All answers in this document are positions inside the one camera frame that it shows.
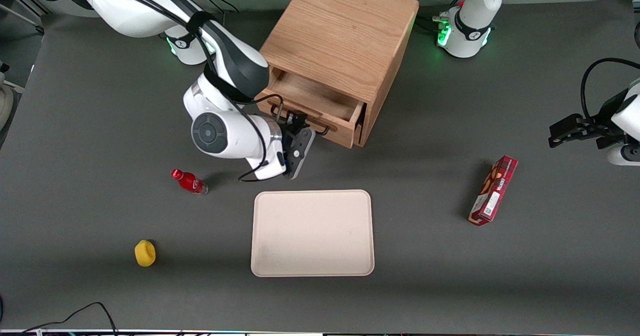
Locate aluminium frame rail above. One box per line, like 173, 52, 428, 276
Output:
0, 0, 46, 34

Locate black cable along right arm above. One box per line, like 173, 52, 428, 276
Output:
38, 0, 286, 183

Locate black cables at left arm base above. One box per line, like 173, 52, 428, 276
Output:
415, 0, 467, 33

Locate beige rectangular tray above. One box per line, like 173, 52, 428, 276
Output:
250, 189, 375, 278

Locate black cable on table edge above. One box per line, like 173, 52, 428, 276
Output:
20, 302, 119, 336

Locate red snack box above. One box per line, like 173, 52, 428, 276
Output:
468, 155, 519, 227

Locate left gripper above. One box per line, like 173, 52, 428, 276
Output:
548, 114, 624, 150

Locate yellow lemon toy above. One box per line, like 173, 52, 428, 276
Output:
134, 239, 157, 268

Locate wooden drawer with black handle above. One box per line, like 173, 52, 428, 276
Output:
256, 67, 366, 149

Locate red soda bottle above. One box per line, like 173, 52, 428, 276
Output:
170, 168, 209, 196

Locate white round stand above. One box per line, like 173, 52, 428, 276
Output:
0, 62, 16, 133

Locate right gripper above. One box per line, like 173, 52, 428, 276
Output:
283, 111, 316, 180

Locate black cable loop on left arm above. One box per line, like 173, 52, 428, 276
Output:
580, 58, 640, 123

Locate wooden drawer cabinet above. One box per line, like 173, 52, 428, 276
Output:
255, 0, 420, 148

